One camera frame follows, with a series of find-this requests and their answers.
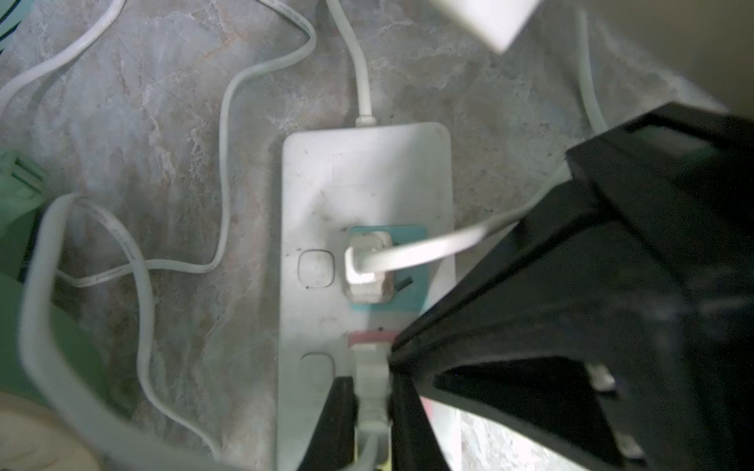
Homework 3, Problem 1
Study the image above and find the green pedestal desk fan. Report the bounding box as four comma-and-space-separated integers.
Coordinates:
1, 194, 161, 470

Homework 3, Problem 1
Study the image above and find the white cable of round fan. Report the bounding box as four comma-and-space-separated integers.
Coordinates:
55, 0, 319, 460

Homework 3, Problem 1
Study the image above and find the white plug in teal socket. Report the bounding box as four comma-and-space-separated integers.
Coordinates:
344, 231, 395, 305

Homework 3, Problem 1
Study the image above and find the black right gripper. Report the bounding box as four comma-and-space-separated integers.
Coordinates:
390, 103, 753, 470

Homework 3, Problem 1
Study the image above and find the white plug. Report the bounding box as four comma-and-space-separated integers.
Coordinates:
350, 341, 392, 470
344, 231, 395, 305

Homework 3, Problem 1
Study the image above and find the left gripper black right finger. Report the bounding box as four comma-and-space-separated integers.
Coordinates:
391, 373, 450, 471

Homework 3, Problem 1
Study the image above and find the white multicolour power strip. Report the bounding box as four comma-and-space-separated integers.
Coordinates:
276, 123, 457, 470

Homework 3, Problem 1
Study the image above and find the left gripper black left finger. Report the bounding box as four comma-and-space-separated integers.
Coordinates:
298, 377, 357, 471

